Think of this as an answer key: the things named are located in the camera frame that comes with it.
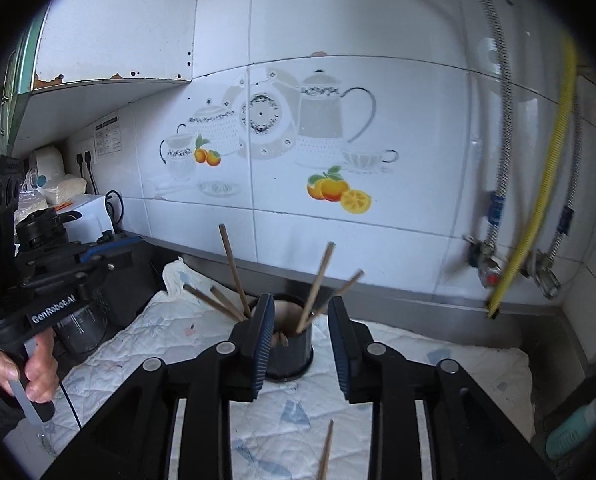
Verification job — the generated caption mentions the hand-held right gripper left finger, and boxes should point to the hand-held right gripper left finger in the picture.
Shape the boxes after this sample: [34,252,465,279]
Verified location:
[43,292,276,480]

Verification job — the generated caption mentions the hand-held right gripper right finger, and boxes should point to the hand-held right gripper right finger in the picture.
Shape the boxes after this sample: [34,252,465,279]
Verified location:
[327,296,559,480]

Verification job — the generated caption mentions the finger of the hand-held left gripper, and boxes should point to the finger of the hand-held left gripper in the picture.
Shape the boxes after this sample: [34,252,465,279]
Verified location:
[20,255,131,292]
[75,234,144,264]

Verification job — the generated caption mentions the dark round chopstick holder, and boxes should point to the dark round chopstick holder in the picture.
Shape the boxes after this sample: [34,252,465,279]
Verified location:
[265,294,315,383]

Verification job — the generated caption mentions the person's left hand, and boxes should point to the person's left hand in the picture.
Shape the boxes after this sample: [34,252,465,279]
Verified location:
[0,332,59,406]

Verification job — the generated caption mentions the white kitchen appliance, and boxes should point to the white kitchen appliance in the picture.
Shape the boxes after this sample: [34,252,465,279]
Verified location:
[53,194,114,241]

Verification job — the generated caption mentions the clear plastic bag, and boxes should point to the clear plastic bag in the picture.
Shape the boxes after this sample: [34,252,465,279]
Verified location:
[15,190,49,222]

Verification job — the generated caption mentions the dark blender jar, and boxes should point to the dark blender jar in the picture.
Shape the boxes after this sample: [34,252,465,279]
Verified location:
[53,304,112,357]

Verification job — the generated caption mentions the bag of white grains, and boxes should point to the bag of white grains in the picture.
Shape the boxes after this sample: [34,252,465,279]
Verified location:
[40,175,87,207]

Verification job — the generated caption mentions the white quilted mat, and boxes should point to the white quilted mat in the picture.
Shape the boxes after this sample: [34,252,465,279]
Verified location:
[43,257,536,480]

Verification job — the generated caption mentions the white plastic jug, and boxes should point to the white plastic jug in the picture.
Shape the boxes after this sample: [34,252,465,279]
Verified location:
[28,146,63,186]

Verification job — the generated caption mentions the metal pipe valve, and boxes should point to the metal pipe valve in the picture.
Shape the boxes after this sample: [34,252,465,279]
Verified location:
[525,250,562,299]

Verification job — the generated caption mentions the teal plastic bottle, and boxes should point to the teal plastic bottle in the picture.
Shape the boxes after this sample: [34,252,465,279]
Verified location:
[545,382,596,461]

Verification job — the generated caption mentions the black power cable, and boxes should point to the black power cable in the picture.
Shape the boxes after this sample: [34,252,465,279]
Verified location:
[105,190,125,234]

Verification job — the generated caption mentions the white wall label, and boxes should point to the white wall label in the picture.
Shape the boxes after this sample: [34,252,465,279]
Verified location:
[94,116,121,157]

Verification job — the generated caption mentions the thin black cable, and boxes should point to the thin black cable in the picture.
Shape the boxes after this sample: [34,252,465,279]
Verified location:
[58,385,85,432]

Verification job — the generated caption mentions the metal valve with red handle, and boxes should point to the metal valve with red handle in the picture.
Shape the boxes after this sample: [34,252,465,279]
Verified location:
[465,235,505,289]

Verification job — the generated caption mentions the white wall cabinet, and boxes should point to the white wall cabinet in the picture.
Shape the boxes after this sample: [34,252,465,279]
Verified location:
[3,0,202,161]

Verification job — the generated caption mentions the yellow gas hose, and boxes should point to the yellow gas hose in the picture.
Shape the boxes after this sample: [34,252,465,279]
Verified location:
[487,35,579,322]

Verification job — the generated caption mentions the short braided steel hose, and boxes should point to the short braided steel hose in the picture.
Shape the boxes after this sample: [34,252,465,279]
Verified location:
[548,95,585,272]

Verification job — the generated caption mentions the long braided steel hose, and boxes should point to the long braided steel hose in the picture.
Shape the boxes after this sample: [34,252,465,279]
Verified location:
[448,0,510,257]

